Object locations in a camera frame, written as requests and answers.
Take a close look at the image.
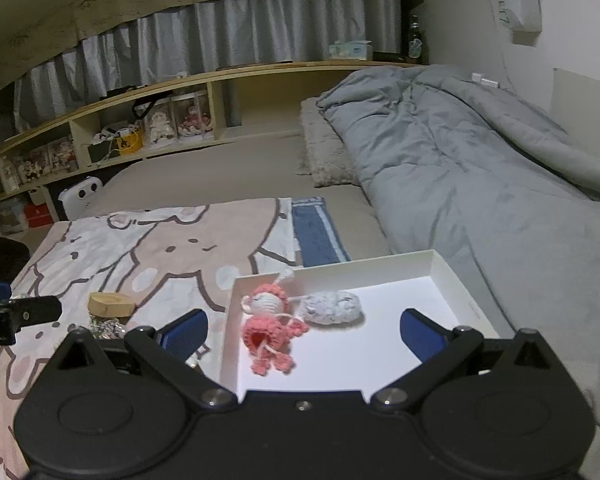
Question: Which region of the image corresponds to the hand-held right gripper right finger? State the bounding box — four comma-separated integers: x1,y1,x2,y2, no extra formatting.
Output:
370,309,556,408

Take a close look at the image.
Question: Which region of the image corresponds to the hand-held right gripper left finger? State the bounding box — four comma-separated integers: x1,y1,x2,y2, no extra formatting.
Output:
50,309,241,408

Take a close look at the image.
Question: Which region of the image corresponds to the white cardboard box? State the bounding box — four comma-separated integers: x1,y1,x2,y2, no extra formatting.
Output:
219,248,501,401

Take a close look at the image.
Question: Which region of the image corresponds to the silver blue brocade pouch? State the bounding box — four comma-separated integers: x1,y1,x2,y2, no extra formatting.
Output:
87,316,128,341

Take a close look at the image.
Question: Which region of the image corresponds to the black chair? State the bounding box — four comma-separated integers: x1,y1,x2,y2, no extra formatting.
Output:
0,237,31,286

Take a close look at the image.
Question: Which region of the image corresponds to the clear storage bin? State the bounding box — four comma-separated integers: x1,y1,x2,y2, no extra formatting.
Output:
0,200,28,236

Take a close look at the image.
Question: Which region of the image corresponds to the pink crochet doll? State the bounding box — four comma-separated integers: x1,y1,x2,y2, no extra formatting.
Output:
240,267,311,376

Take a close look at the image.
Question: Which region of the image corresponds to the printed cartoon bear blanket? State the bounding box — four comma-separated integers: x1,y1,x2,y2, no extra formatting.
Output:
0,197,298,480

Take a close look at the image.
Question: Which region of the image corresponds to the grey white crochet pouch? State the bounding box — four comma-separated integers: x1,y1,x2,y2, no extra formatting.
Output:
300,290,365,326

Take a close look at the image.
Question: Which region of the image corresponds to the white case with holes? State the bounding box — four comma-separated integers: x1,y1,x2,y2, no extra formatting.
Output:
58,177,105,222

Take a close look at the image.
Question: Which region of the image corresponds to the clear figure display box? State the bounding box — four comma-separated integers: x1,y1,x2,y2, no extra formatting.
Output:
22,147,51,181
47,137,78,171
175,92,214,138
145,105,177,148

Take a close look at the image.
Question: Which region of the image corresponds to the blue striped towel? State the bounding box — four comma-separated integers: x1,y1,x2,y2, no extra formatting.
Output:
291,196,352,267

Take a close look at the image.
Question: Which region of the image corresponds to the grey duvet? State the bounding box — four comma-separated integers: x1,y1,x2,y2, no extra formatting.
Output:
316,64,600,436

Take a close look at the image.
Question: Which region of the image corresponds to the yellow bag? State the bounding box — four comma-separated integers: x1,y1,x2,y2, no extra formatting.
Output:
114,127,145,153

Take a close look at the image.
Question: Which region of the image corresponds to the grey fluffy pillow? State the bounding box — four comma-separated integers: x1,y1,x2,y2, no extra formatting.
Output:
296,97,361,188

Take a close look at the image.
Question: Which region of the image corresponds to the wooden bedside shelf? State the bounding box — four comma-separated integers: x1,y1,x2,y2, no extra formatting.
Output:
0,60,421,208

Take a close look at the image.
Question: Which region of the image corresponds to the tissue box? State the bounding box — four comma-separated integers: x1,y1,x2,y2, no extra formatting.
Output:
328,40,374,60

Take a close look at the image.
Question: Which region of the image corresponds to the dark glass bottle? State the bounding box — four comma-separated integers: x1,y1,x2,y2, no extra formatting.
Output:
406,15,425,58

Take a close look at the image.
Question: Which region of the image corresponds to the grey curtain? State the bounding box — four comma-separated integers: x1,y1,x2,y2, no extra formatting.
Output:
12,0,403,133

